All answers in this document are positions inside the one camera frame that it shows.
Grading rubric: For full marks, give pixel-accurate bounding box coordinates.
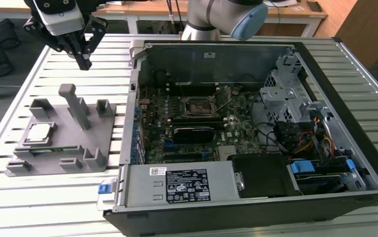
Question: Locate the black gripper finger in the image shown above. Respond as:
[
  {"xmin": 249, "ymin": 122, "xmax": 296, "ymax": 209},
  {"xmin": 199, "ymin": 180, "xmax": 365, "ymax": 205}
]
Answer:
[
  {"xmin": 23, "ymin": 17, "xmax": 87, "ymax": 71},
  {"xmin": 81, "ymin": 16, "xmax": 109, "ymax": 71}
]

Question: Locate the thin metal locking lever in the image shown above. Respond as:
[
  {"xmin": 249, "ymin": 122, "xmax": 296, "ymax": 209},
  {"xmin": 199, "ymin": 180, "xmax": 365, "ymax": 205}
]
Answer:
[
  {"xmin": 177, "ymin": 78, "xmax": 187, "ymax": 100},
  {"xmin": 216, "ymin": 97, "xmax": 234, "ymax": 113}
]

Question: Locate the silver CPU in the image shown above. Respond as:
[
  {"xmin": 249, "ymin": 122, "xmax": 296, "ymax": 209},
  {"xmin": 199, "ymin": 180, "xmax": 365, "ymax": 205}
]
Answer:
[{"xmin": 26, "ymin": 123, "xmax": 54, "ymax": 142}]

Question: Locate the metal socket cover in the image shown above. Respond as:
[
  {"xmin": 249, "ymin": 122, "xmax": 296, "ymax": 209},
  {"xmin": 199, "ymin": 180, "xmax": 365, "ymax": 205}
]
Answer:
[{"xmin": 210, "ymin": 85, "xmax": 234, "ymax": 106}]

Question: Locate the CPU socket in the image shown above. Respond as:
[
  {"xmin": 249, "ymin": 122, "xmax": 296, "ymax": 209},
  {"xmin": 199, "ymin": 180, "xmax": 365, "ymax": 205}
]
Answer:
[{"xmin": 183, "ymin": 95, "xmax": 220, "ymax": 117}]

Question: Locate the black RAM slot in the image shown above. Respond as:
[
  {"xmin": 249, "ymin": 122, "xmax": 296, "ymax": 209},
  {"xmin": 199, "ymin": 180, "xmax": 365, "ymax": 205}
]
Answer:
[
  {"xmin": 166, "ymin": 92, "xmax": 220, "ymax": 97},
  {"xmin": 171, "ymin": 125, "xmax": 226, "ymax": 129},
  {"xmin": 171, "ymin": 117, "xmax": 226, "ymax": 121},
  {"xmin": 166, "ymin": 89, "xmax": 220, "ymax": 93},
  {"xmin": 171, "ymin": 120, "xmax": 226, "ymax": 124},
  {"xmin": 166, "ymin": 86, "xmax": 220, "ymax": 90},
  {"xmin": 171, "ymin": 122, "xmax": 226, "ymax": 126},
  {"xmin": 166, "ymin": 83, "xmax": 220, "ymax": 87}
]

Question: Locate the grey parts rack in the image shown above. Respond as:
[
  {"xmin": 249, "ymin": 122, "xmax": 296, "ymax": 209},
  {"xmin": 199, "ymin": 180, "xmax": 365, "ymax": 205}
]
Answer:
[{"xmin": 4, "ymin": 83, "xmax": 118, "ymax": 178}]

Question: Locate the black graphics card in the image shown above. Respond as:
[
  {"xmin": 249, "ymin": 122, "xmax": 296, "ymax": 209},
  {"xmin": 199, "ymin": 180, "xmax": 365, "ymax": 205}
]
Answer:
[{"xmin": 173, "ymin": 126, "xmax": 216, "ymax": 145}]

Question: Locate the green motherboard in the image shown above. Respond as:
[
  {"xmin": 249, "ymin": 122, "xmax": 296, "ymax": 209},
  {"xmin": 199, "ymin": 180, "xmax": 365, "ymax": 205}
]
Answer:
[{"xmin": 137, "ymin": 83, "xmax": 264, "ymax": 165}]

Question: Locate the black expansion slot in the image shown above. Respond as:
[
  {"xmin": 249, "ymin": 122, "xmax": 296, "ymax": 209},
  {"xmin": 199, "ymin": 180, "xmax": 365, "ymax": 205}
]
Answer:
[{"xmin": 165, "ymin": 153, "xmax": 217, "ymax": 161}]

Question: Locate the silver drive cage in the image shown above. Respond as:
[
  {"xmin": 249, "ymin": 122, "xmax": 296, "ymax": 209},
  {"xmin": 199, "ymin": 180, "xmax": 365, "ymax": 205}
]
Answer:
[{"xmin": 260, "ymin": 55, "xmax": 334, "ymax": 124}]

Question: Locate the silver chipset heatsink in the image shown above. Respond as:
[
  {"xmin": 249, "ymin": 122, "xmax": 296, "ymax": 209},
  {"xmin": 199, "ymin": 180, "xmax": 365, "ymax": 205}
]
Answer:
[{"xmin": 218, "ymin": 145, "xmax": 238, "ymax": 159}]

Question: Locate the blue case latch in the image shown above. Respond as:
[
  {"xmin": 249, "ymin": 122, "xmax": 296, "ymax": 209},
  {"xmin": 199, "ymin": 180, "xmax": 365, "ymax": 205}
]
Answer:
[{"xmin": 98, "ymin": 184, "xmax": 115, "ymax": 195}]

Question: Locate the grey power supply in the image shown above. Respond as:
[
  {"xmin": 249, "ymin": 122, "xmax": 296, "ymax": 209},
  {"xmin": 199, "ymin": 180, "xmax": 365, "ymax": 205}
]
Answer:
[{"xmin": 118, "ymin": 161, "xmax": 246, "ymax": 207}]

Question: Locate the black phone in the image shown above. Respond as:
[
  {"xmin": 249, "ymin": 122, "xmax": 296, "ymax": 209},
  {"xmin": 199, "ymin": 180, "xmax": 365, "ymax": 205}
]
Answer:
[{"xmin": 308, "ymin": 1, "xmax": 324, "ymax": 13}]

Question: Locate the black plastic cover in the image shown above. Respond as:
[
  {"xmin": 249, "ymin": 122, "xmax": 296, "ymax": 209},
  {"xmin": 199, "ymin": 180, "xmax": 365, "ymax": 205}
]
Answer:
[{"xmin": 228, "ymin": 153, "xmax": 305, "ymax": 199}]

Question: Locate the wooden cabinet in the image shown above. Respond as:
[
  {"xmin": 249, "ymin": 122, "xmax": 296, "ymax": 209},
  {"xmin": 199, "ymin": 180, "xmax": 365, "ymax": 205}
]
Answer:
[{"xmin": 314, "ymin": 0, "xmax": 378, "ymax": 70}]

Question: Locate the blue disk carrier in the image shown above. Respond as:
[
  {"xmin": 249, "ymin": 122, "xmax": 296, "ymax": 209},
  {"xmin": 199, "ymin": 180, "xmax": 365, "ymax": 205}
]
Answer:
[{"xmin": 289, "ymin": 159, "xmax": 317, "ymax": 177}]

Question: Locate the black PC case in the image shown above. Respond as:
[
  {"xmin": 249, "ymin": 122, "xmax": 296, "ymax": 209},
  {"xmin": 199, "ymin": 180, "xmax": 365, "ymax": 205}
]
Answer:
[{"xmin": 102, "ymin": 39, "xmax": 378, "ymax": 237}]

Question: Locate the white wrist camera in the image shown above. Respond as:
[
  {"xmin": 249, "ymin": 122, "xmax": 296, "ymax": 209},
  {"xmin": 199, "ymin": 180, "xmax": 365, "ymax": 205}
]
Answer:
[{"xmin": 33, "ymin": 0, "xmax": 87, "ymax": 37}]

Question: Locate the thick black wire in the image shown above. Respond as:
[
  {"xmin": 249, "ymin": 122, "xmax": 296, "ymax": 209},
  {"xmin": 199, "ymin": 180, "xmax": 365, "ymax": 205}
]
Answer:
[{"xmin": 256, "ymin": 120, "xmax": 290, "ymax": 156}]

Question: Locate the red wire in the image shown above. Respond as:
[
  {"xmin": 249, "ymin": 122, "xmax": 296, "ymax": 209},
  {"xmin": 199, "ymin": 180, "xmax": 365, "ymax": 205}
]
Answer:
[{"xmin": 300, "ymin": 131, "xmax": 316, "ymax": 144}]

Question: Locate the yellow wire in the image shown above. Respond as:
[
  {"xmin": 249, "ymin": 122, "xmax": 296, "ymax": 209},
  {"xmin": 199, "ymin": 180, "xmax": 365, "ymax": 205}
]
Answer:
[{"xmin": 296, "ymin": 137, "xmax": 322, "ymax": 155}]

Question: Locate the orange wire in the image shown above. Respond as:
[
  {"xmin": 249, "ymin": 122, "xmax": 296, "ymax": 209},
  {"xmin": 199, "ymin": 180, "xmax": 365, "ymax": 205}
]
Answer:
[{"xmin": 321, "ymin": 134, "xmax": 337, "ymax": 156}]

